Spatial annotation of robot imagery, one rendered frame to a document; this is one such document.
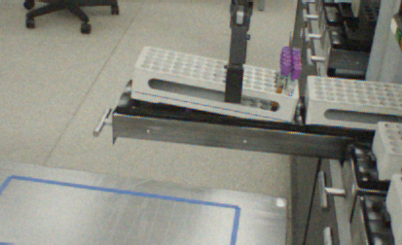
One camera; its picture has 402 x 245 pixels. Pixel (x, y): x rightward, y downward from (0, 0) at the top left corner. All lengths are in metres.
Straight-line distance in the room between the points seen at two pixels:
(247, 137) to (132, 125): 0.21
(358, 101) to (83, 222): 0.54
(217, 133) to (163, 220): 0.30
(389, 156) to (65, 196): 0.49
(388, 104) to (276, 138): 0.20
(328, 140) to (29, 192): 0.52
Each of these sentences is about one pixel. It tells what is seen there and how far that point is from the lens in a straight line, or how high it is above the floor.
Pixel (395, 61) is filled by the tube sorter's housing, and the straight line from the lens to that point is 1.19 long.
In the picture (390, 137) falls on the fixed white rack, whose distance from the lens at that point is 1.00.
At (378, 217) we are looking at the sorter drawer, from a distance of 0.89.
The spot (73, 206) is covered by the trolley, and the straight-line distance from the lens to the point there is 0.85.
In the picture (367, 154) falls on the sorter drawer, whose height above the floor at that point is 0.82.
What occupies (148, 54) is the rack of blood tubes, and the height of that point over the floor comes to 0.89.
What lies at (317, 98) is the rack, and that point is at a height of 0.86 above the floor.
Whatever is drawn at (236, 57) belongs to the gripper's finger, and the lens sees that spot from 0.98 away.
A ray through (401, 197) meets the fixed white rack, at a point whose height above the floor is 0.87.
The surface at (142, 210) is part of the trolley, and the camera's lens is 0.84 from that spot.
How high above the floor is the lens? 1.35
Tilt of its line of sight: 30 degrees down
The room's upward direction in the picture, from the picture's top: 3 degrees clockwise
